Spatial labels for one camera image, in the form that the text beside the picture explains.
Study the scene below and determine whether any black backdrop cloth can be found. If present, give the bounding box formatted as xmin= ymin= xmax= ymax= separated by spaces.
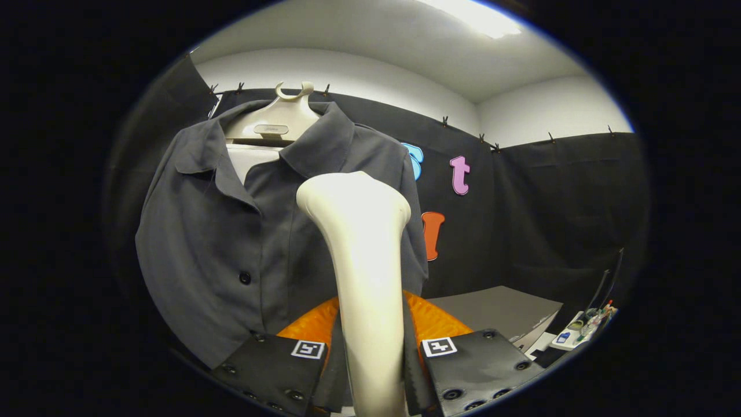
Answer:
xmin=107 ymin=52 xmax=652 ymax=348

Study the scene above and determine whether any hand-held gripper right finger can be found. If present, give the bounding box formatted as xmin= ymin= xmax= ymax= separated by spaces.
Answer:
xmin=402 ymin=290 xmax=545 ymax=417

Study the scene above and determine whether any white garment steamer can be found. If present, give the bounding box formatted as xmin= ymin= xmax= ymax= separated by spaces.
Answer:
xmin=296 ymin=171 xmax=413 ymax=417

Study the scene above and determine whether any beige garment hanger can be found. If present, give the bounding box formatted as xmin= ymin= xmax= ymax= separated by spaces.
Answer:
xmin=225 ymin=81 xmax=322 ymax=145

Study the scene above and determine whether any white garment support board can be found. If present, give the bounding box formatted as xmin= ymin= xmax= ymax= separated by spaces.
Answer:
xmin=226 ymin=144 xmax=284 ymax=185

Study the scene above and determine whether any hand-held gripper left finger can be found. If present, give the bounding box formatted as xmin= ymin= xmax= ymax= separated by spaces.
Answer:
xmin=211 ymin=297 xmax=351 ymax=417

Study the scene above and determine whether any grey cabinet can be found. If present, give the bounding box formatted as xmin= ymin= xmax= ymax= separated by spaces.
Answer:
xmin=428 ymin=286 xmax=563 ymax=354

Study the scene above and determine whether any grey button-up shirt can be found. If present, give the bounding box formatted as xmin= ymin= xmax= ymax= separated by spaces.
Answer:
xmin=135 ymin=100 xmax=430 ymax=371

